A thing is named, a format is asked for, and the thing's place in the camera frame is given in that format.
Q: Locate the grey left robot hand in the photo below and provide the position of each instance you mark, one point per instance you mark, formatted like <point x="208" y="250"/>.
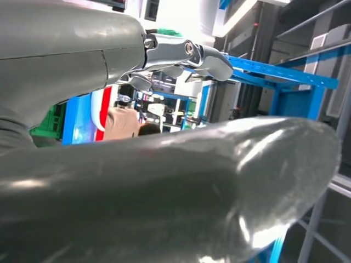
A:
<point x="69" y="54"/>

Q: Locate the blue red white sign board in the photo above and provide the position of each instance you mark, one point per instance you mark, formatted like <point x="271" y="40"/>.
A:
<point x="79" y="119"/>

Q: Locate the green open plastic bin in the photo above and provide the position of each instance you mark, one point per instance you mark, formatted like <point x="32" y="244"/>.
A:
<point x="50" y="123"/>

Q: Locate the person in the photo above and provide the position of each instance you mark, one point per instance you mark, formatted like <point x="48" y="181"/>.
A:
<point x="121" y="123"/>

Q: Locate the grey metal frame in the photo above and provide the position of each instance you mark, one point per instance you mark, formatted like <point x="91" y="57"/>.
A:
<point x="312" y="225"/>

